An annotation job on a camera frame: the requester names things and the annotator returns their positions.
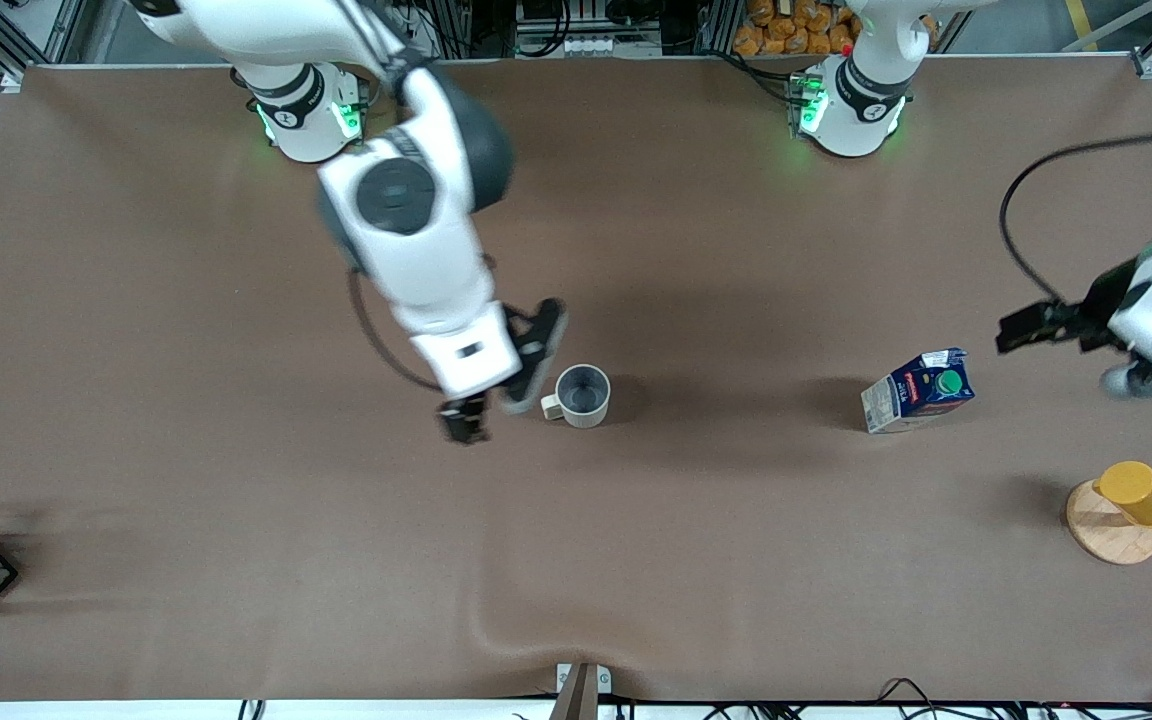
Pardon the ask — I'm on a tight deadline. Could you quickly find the blue milk carton green cap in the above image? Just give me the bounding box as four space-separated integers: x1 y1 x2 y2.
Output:
861 348 976 435

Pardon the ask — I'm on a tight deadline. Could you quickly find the round wooden cup stand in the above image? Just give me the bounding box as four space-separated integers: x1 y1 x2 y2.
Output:
1066 480 1152 566

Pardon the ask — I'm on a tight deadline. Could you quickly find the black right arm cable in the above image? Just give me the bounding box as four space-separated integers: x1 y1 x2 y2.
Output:
348 265 442 393

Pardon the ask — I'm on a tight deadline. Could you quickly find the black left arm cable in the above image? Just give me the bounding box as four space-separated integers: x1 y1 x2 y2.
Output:
999 130 1152 306

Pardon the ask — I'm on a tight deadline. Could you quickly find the brown table cover sheet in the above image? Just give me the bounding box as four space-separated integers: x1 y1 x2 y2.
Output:
0 55 1152 703

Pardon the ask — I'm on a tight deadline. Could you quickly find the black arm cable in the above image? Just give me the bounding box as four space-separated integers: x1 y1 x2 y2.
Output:
348 265 442 393
999 130 1152 306

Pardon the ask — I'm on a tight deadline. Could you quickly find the black electronics box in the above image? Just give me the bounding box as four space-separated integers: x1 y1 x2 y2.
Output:
516 0 587 31

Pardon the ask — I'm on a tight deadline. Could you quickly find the bag of orange snacks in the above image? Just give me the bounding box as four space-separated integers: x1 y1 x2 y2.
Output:
733 0 862 57

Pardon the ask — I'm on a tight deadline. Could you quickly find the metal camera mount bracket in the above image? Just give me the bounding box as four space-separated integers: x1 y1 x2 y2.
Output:
555 662 613 720

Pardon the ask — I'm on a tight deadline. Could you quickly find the yellow plastic cup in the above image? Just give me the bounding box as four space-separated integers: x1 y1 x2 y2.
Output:
1093 461 1152 528

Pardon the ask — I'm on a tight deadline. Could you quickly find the beige ceramic mug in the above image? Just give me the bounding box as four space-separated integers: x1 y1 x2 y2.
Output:
540 364 613 429

